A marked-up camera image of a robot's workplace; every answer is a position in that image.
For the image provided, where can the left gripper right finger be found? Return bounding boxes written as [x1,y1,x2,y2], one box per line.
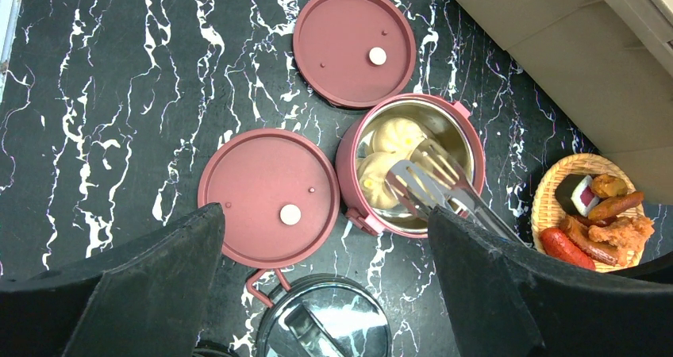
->
[428,207,672,356]

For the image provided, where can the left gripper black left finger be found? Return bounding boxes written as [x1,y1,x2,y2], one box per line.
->
[1,204,225,356]

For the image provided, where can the red sausage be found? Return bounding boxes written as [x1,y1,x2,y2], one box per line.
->
[538,228,596,271]

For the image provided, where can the metal food tongs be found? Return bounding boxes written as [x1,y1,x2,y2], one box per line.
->
[385,139,532,248]

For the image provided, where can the steamed bun front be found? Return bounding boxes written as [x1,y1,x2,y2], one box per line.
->
[357,152,409,210]

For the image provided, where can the steamed bun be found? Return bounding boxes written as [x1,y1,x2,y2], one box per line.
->
[357,152,409,210]
[370,117,431,153]

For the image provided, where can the red lunch box clip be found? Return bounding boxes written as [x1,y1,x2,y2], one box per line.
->
[244,268,294,309]

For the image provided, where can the red steel lunch bowl left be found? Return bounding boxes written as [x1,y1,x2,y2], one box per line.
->
[334,94,486,239]

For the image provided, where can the sushi roll piece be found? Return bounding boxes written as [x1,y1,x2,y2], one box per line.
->
[554,174,600,217]

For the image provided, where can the brown sausage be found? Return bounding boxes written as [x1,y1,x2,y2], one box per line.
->
[587,191,644,221]

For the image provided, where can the fried chicken pieces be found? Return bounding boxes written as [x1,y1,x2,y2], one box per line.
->
[588,216,655,266]

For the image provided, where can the red round lid front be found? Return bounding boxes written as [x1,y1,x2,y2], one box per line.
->
[197,129,340,269]

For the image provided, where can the red round lid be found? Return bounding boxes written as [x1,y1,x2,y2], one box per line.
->
[292,0,417,109]
[197,129,340,269]

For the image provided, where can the dark transparent round lid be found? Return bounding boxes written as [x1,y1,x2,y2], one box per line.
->
[255,274,392,356]

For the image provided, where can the red round lid rear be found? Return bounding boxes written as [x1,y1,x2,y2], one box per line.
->
[292,0,417,109]

